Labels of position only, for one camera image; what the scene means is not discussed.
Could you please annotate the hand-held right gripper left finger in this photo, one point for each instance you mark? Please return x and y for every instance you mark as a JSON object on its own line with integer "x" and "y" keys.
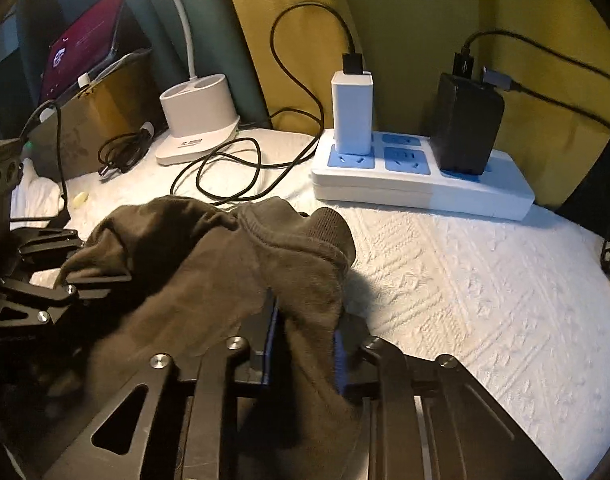
{"x": 262, "y": 360}

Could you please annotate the yellow curtain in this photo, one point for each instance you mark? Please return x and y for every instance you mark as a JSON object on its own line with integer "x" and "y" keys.
{"x": 410, "y": 10}

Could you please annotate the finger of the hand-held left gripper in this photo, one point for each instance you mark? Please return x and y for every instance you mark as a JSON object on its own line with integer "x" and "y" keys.
{"x": 45, "y": 242}
{"x": 30, "y": 305}

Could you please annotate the white tablet stand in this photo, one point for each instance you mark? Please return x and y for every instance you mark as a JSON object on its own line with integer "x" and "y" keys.
{"x": 83, "y": 81}

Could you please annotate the white power strip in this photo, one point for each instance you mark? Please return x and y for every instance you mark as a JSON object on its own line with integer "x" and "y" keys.
{"x": 415, "y": 190}

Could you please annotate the white cloth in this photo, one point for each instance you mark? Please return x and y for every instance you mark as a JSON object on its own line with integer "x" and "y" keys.
{"x": 35, "y": 195}

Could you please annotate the brown t-shirt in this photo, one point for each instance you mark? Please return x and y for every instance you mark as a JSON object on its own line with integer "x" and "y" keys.
{"x": 195, "y": 270}

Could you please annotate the small cream oval object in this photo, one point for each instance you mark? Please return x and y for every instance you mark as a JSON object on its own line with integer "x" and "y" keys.
{"x": 81, "y": 199}

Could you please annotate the tablet with red screen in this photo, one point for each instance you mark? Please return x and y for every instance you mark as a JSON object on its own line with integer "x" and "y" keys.
{"x": 80, "y": 45}

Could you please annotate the dark green curtain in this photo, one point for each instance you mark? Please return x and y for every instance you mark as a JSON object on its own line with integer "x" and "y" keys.
{"x": 220, "y": 35}

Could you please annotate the brown cardboard box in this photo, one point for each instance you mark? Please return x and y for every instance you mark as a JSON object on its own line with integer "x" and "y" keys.
{"x": 100, "y": 105}

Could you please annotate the white charger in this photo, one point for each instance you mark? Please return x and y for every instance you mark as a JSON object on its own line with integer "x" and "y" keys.
{"x": 352, "y": 110}

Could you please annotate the white desk lamp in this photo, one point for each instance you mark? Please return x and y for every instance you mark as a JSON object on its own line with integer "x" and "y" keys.
{"x": 197, "y": 105}

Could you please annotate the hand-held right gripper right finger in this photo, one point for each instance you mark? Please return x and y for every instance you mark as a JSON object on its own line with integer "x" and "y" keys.
{"x": 341, "y": 365}

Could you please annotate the black charger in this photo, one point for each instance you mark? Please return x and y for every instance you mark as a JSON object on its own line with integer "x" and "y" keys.
{"x": 467, "y": 125}

